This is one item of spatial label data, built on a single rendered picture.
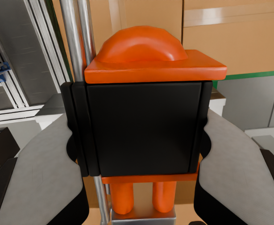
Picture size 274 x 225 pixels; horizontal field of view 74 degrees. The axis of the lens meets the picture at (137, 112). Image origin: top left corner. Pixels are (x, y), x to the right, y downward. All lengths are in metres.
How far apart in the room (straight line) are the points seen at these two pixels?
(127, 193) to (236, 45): 0.66
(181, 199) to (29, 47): 0.98
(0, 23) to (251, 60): 1.11
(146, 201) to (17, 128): 1.53
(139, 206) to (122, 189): 0.04
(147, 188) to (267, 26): 0.69
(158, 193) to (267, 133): 1.69
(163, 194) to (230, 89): 1.33
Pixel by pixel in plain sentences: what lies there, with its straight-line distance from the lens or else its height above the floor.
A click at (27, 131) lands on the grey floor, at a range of 1.65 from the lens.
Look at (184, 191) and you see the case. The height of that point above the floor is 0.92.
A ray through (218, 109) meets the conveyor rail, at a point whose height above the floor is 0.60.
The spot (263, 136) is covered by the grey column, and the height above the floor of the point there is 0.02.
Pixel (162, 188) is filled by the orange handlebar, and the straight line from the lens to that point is 0.17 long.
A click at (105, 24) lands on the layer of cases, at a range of 0.65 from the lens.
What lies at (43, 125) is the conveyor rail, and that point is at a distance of 0.78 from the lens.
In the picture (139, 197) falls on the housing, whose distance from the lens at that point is 0.21.
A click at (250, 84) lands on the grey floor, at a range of 1.52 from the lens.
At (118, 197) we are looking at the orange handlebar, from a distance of 0.18.
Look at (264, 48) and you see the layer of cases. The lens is 0.80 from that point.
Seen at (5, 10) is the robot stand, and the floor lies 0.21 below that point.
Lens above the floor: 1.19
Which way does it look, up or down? 61 degrees down
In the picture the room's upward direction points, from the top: 176 degrees clockwise
